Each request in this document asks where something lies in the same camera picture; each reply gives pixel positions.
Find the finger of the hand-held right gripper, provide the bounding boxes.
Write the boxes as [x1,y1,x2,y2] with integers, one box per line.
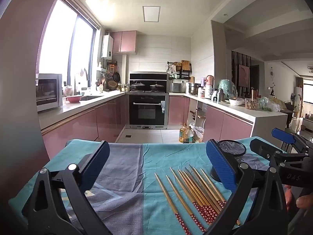
[272,128,313,152]
[249,138,313,169]

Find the framed wall picture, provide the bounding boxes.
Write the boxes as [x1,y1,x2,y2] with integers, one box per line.
[238,64,250,88]

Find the stainless steel pot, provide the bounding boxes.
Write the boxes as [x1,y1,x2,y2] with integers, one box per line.
[188,83,201,95]

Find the pink wall cabinet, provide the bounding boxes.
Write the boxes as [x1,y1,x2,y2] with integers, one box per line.
[110,31,137,54]

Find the bunch of wooden chopsticks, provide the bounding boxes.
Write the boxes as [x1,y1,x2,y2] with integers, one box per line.
[155,164,242,235]

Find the glass tray with jars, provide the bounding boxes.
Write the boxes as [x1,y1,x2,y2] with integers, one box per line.
[245,98,260,110]

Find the long pink base cabinets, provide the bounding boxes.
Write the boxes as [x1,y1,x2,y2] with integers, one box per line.
[40,94,129,161]

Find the black built-in oven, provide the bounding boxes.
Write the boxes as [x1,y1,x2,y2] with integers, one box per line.
[129,94,167,126]

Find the black range hood panel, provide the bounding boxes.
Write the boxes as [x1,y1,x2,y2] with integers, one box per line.
[129,71,170,93]

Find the white kitchen countertop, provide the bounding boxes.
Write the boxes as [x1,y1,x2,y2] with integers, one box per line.
[38,90,288,144]

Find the teal grey tablecloth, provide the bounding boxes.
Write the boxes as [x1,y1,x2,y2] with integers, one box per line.
[8,136,289,235]

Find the black wall rack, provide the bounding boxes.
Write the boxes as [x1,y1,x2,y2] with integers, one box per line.
[167,61,192,80]

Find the plastic bags with vegetables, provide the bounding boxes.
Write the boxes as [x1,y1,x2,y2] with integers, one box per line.
[259,97,281,112]

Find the pink peninsula base cabinets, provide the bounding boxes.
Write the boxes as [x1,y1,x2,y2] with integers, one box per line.
[203,104,253,144]

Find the narrow pink base cabinet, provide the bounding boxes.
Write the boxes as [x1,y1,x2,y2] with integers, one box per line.
[168,96,190,126]

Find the black mesh utensil holder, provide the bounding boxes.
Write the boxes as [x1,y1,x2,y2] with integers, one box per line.
[210,139,247,183]

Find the dark cooking oil bottle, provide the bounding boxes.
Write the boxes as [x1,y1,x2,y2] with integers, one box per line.
[183,126,194,144]

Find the ceiling light panel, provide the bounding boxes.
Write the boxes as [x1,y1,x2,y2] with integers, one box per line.
[142,5,161,22]

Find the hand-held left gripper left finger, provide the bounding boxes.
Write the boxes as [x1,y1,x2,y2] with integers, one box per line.
[22,141,110,235]

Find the person's right hand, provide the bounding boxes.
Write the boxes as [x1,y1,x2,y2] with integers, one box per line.
[284,183,313,211]

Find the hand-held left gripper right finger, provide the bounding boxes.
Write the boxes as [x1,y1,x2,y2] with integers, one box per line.
[206,139,289,235]

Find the white water heater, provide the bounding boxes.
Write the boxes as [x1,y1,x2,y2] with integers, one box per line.
[101,35,113,59]

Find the clear plastic bag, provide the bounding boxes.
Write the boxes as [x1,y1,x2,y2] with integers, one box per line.
[192,126,204,143]

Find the kitchen window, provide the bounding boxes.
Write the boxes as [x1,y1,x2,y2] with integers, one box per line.
[37,0,101,96]

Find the green food cover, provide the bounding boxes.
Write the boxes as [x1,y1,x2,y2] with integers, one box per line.
[218,79,237,99]

